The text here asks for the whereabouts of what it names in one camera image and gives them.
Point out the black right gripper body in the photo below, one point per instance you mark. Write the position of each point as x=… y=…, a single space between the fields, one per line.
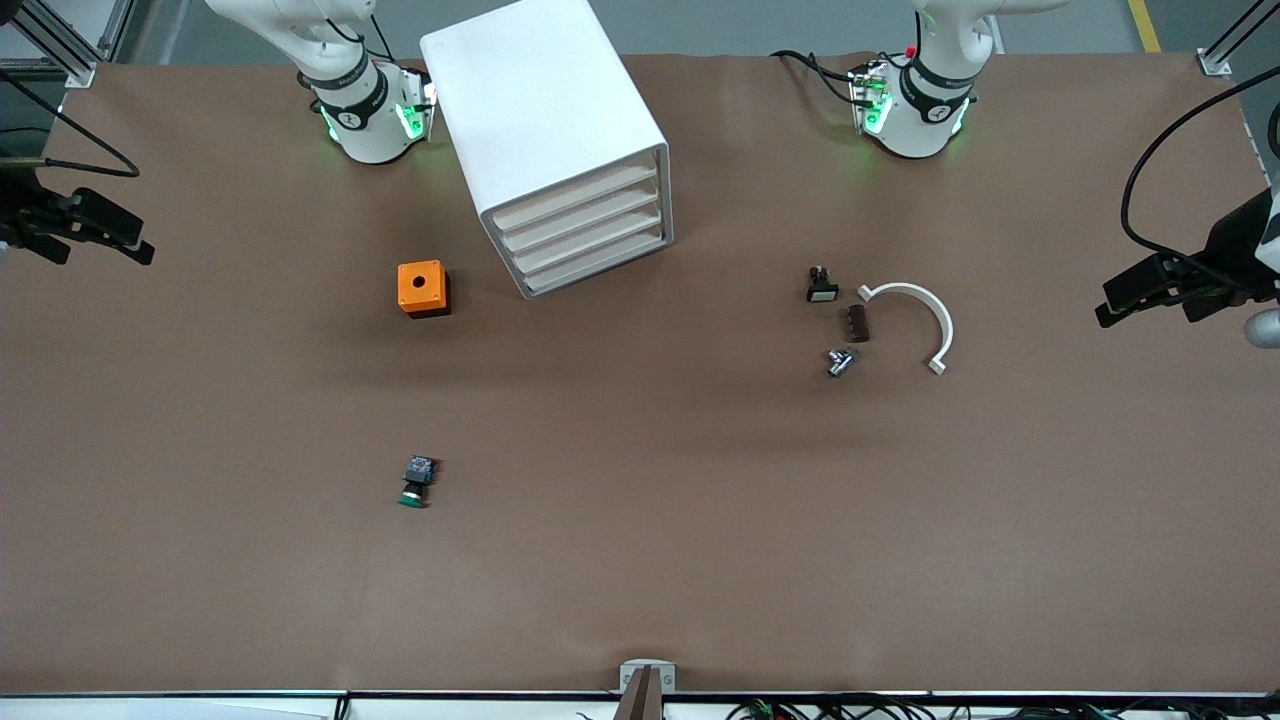
x=22 y=212

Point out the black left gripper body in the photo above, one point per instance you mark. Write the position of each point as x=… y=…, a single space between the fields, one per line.
x=1229 y=247

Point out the green push button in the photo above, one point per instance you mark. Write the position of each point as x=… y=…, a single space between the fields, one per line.
x=418 y=478

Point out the white plastic drawer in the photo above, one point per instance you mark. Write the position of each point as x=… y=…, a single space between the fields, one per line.
x=580 y=259
x=580 y=196
x=580 y=217

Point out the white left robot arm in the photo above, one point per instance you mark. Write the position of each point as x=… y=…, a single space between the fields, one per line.
x=920 y=125

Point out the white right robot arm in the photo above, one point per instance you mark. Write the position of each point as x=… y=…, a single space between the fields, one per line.
x=365 y=130

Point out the white plastic drawer cabinet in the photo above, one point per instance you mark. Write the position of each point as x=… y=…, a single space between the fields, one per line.
x=530 y=100

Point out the brown terminal block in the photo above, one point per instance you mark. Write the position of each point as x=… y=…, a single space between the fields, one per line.
x=859 y=324

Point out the aluminium frame post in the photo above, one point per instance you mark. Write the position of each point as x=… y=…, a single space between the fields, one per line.
x=1215 y=63
x=80 y=73

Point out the white curved plastic bracket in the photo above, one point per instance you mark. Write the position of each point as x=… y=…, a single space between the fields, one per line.
x=947 y=330

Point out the silver metal key switch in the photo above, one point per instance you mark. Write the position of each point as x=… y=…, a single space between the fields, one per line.
x=840 y=363

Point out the orange button enclosure box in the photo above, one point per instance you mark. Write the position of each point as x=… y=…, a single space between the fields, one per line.
x=420 y=285

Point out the black white rectangular switch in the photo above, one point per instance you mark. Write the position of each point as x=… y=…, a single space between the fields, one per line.
x=822 y=290

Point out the white table edge rail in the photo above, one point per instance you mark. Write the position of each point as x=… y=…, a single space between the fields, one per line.
x=200 y=708

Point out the grey metal mounting bracket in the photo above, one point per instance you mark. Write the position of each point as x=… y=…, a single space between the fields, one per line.
x=630 y=675

